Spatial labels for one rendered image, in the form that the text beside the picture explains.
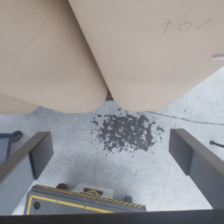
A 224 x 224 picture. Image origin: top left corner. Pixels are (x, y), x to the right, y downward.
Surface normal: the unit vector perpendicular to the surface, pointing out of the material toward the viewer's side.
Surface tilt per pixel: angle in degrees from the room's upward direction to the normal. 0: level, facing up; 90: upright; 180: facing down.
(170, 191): 0
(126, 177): 0
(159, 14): 90
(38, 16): 90
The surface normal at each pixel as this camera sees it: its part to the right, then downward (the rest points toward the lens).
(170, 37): 0.01, 0.99
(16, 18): 0.74, 0.65
